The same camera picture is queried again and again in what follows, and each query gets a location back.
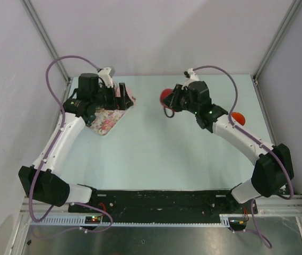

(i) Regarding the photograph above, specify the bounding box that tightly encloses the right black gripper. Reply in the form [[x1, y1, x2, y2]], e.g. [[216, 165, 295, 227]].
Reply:
[[161, 84, 199, 114]]

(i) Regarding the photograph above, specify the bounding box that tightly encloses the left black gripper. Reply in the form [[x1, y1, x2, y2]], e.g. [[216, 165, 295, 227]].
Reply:
[[91, 83, 133, 111]]

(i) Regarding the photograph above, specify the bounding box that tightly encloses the red mug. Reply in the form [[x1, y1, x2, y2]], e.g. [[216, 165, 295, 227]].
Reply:
[[160, 88, 175, 118]]

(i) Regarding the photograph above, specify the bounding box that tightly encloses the orange mug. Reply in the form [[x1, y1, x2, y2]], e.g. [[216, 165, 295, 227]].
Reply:
[[231, 112, 246, 126]]

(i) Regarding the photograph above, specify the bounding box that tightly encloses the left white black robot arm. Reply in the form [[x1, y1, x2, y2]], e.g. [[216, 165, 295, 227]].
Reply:
[[19, 67, 135, 212]]

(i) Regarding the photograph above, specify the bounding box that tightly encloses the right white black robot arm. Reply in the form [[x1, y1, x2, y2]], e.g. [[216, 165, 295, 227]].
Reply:
[[160, 81, 294, 213]]

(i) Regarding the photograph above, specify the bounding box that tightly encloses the floral serving tray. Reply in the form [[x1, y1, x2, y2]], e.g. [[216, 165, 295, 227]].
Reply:
[[85, 87, 136, 136]]

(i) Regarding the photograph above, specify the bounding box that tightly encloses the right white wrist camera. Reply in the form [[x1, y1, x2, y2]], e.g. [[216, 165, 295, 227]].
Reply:
[[183, 69, 200, 87]]

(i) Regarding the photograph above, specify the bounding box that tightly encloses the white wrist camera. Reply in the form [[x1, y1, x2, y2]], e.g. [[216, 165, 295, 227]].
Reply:
[[183, 69, 200, 87], [98, 66, 115, 88]]

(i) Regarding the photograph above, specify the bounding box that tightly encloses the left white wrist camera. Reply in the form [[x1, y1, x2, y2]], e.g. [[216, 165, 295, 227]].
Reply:
[[98, 66, 115, 88]]

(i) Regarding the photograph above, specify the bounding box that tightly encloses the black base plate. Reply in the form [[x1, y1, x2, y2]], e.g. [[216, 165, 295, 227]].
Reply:
[[68, 190, 258, 224]]

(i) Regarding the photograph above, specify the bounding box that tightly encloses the left aluminium corner post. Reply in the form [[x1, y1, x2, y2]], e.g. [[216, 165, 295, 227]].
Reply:
[[20, 0, 71, 82]]

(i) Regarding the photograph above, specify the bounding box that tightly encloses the aluminium corner post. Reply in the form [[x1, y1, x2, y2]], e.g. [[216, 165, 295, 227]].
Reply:
[[20, 0, 71, 82], [253, 0, 302, 82]]

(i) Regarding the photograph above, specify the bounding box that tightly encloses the white slotted cable duct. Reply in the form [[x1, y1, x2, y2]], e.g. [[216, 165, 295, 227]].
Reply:
[[31, 215, 230, 227]]

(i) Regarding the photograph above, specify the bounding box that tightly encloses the aluminium frame rail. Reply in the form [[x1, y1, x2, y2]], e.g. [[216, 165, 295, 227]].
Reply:
[[256, 195, 302, 216]]

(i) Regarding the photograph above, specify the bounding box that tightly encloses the right aluminium corner post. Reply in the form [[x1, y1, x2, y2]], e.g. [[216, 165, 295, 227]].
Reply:
[[253, 0, 302, 82]]

